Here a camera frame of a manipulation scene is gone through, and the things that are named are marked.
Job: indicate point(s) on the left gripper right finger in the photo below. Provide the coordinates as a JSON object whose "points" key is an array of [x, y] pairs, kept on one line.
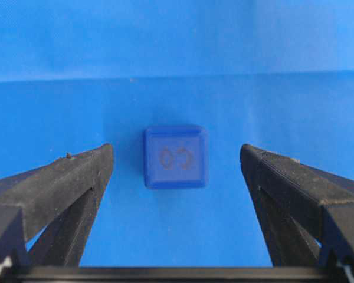
{"points": [[306, 214]]}

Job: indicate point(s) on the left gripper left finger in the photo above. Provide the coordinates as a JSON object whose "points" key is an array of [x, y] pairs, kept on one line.
{"points": [[46, 214]]}

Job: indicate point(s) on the blue cube block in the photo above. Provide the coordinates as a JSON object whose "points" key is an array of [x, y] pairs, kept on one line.
{"points": [[175, 157]]}

